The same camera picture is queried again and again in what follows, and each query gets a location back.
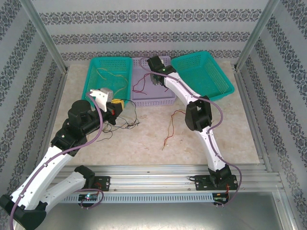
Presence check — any teal plastic basket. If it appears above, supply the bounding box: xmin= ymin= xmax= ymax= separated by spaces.
xmin=81 ymin=57 xmax=134 ymax=108
xmin=170 ymin=51 xmax=235 ymax=102

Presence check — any lavender plastic basket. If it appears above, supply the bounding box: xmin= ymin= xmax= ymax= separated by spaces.
xmin=130 ymin=56 xmax=177 ymax=107

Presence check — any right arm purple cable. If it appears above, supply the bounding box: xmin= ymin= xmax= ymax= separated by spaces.
xmin=139 ymin=57 xmax=242 ymax=207

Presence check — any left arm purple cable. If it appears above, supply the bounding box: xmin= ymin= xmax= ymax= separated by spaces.
xmin=9 ymin=92 xmax=105 ymax=230

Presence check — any aluminium side rail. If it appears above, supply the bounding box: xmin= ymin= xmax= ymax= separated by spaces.
xmin=234 ymin=67 xmax=281 ymax=178
xmin=32 ymin=68 xmax=70 ymax=175

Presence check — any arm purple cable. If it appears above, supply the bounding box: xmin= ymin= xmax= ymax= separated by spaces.
xmin=9 ymin=92 xmax=105 ymax=230
xmin=139 ymin=57 xmax=242 ymax=207

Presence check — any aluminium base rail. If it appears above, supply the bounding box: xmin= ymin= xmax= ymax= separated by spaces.
xmin=23 ymin=164 xmax=283 ymax=194

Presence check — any white slotted cable duct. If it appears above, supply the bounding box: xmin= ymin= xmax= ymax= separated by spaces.
xmin=57 ymin=192 xmax=214 ymax=204

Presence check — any grey metal sheet panel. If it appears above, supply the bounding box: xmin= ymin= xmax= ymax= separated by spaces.
xmin=14 ymin=202 xmax=295 ymax=230

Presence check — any aluminium frame post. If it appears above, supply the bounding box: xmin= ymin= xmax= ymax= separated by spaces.
xmin=20 ymin=0 xmax=70 ymax=73
xmin=236 ymin=0 xmax=281 ymax=70

